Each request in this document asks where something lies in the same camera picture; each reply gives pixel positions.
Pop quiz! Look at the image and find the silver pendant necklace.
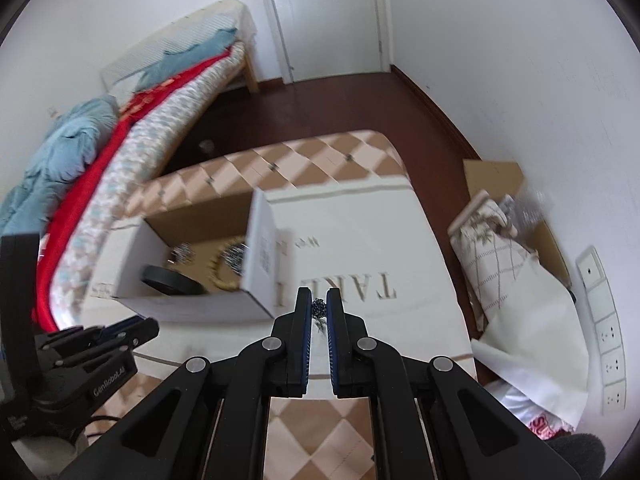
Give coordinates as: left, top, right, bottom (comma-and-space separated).
310, 297, 330, 334

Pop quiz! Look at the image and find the black smart watch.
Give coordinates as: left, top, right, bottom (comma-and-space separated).
140, 266, 206, 296

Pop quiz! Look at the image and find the silver chain bracelet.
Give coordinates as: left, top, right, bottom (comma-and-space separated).
221, 242, 249, 276

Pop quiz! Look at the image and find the silver chain cluster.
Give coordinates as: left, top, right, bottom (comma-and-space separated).
167, 243, 194, 266

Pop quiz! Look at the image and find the wooden bead bracelet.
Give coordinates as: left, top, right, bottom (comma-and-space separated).
205, 235, 249, 294

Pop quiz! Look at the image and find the red blanket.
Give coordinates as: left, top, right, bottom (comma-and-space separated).
32, 42, 245, 333

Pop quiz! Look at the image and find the white cardboard box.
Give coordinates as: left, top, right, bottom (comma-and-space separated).
88, 190, 278, 324

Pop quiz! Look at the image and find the checkered beige tablecloth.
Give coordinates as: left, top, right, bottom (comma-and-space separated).
79, 129, 476, 480

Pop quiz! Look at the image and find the white patterned bag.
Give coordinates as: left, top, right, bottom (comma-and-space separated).
448, 191, 589, 438

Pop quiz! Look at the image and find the blue quilt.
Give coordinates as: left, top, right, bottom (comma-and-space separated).
1, 28, 236, 236

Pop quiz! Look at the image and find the bed with checkered sheet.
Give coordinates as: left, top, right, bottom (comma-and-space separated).
32, 0, 258, 333

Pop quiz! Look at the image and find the brown cardboard box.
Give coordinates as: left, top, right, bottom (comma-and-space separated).
463, 159, 572, 288

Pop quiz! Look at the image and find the black fuzzy object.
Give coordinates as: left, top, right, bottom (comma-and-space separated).
546, 434, 605, 480

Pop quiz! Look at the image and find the white door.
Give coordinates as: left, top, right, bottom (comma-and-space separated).
262, 0, 390, 84

